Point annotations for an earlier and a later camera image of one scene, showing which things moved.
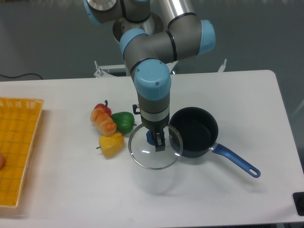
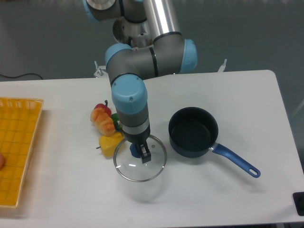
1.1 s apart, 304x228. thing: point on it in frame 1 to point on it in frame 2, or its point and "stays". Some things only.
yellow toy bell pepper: (111, 146) stays
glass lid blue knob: (142, 149) to (128, 162)
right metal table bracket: (223, 67) stays
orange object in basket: (2, 161) stays
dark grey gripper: (156, 119) to (138, 139)
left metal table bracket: (99, 71) stays
